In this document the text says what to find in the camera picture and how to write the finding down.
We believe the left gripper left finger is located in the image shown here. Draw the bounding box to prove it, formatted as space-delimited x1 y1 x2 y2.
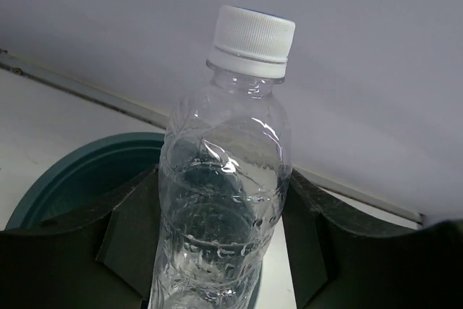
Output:
1 169 159 308

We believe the dark teal plastic bin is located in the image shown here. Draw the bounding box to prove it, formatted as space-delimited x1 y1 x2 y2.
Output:
6 132 164 230

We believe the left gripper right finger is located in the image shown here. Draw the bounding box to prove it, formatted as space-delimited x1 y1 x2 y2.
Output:
284 172 462 308

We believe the clear bottle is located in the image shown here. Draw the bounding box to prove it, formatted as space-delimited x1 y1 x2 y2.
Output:
148 6 295 308

